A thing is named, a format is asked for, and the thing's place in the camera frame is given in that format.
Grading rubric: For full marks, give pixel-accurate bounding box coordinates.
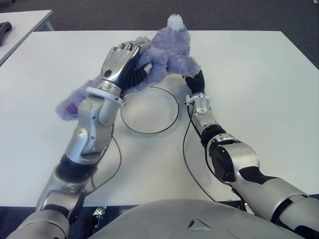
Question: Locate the metal clamp bracket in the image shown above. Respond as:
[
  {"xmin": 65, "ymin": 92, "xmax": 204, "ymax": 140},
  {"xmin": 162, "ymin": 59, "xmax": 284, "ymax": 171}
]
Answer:
[{"xmin": 92, "ymin": 205, "xmax": 107, "ymax": 229}]

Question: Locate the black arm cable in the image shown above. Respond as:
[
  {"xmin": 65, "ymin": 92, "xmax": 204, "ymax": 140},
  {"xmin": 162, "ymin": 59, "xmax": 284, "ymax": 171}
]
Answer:
[
  {"xmin": 89, "ymin": 134, "xmax": 122, "ymax": 192},
  {"xmin": 182, "ymin": 104, "xmax": 217, "ymax": 202}
]

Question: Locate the white plate with black rim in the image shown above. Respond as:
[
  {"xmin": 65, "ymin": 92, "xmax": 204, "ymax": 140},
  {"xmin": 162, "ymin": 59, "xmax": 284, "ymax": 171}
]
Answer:
[{"xmin": 120, "ymin": 86, "xmax": 179, "ymax": 134}]

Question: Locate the white side table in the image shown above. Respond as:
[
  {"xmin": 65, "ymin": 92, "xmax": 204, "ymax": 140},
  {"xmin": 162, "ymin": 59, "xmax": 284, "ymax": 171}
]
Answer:
[{"xmin": 0, "ymin": 9, "xmax": 54, "ymax": 67}]

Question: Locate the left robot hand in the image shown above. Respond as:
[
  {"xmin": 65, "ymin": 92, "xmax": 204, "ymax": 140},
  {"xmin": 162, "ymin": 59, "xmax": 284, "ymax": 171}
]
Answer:
[{"xmin": 100, "ymin": 41, "xmax": 153, "ymax": 91}]

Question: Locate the black tool handle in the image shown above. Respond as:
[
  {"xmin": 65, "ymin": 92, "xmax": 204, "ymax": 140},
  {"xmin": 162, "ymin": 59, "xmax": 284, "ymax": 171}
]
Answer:
[{"xmin": 0, "ymin": 21, "xmax": 12, "ymax": 47}]

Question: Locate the grey robot torso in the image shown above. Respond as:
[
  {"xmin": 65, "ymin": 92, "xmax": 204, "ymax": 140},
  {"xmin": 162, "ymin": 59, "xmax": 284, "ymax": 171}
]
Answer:
[{"xmin": 88, "ymin": 198, "xmax": 304, "ymax": 239}]

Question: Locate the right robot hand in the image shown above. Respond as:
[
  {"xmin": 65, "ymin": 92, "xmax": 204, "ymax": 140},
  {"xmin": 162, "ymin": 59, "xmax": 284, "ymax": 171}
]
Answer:
[{"xmin": 183, "ymin": 69, "xmax": 206, "ymax": 95}]

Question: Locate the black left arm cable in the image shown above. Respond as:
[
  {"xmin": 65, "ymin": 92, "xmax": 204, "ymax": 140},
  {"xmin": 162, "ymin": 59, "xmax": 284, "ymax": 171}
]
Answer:
[{"xmin": 89, "ymin": 134, "xmax": 122, "ymax": 192}]

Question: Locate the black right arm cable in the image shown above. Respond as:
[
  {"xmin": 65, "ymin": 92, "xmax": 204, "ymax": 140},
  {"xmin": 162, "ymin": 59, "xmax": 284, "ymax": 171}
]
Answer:
[{"xmin": 182, "ymin": 104, "xmax": 217, "ymax": 202}]

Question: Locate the purple plush doll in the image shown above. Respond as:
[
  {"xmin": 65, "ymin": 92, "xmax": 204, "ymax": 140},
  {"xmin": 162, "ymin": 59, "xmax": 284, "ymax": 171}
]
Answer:
[{"xmin": 55, "ymin": 14, "xmax": 202, "ymax": 122}]

